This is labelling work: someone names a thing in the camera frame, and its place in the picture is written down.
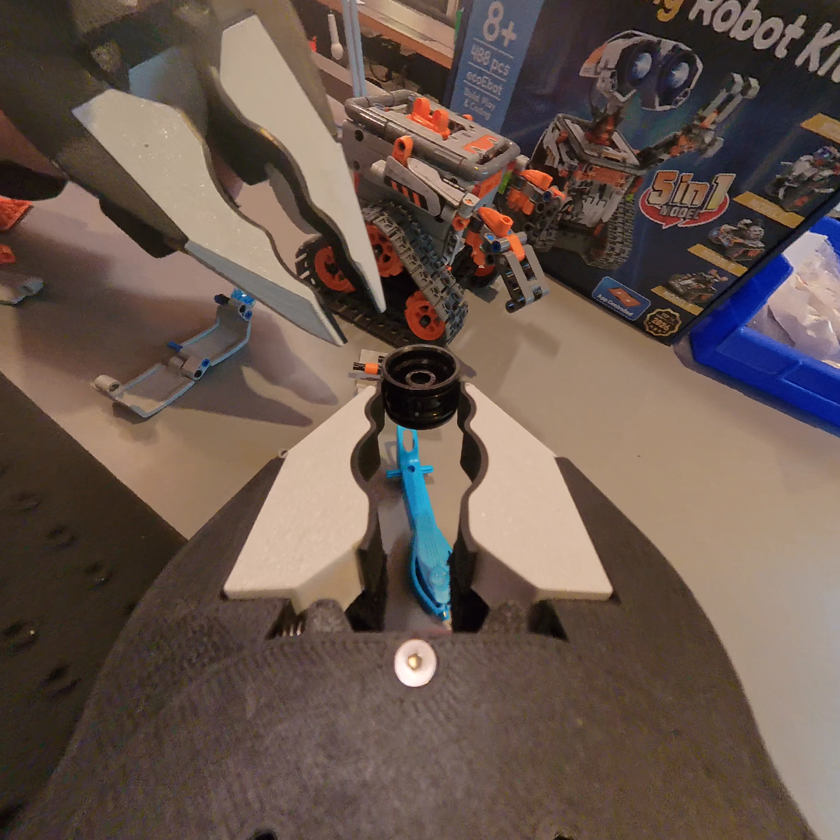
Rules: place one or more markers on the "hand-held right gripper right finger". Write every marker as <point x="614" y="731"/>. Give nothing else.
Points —
<point x="531" y="525"/>

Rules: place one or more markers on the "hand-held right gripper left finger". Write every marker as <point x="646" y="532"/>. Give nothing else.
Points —
<point x="308" y="525"/>

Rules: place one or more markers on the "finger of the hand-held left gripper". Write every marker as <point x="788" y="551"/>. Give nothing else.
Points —
<point x="197" y="197"/>
<point x="295" y="118"/>

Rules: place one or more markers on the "black toy wheel hub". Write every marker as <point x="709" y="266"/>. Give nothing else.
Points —
<point x="420" y="387"/>

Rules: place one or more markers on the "blue plastic separator tool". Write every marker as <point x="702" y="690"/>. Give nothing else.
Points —
<point x="426" y="551"/>

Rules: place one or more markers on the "grey orange tracked toy robot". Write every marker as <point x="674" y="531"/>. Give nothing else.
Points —
<point x="420" y="184"/>

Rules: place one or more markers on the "orange toy piece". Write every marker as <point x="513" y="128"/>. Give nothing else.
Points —
<point x="12" y="211"/>

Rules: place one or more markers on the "grey block assembly orange pins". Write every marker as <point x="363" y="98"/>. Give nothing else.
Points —
<point x="367" y="367"/>

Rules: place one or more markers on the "long grey panel blue pins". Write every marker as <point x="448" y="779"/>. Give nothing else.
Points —
<point x="167" y="380"/>

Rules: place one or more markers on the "small grey panel orange pin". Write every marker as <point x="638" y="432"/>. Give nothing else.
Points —
<point x="19" y="289"/>

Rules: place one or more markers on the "dark dimpled mat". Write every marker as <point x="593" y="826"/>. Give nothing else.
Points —
<point x="52" y="558"/>

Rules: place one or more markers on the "blue storage bin with bags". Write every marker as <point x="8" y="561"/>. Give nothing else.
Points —
<point x="761" y="354"/>

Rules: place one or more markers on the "clear plastic bags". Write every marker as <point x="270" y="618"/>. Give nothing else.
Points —
<point x="814" y="289"/>

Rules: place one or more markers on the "dark blue robot kit box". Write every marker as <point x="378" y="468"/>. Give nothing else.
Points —
<point x="689" y="98"/>

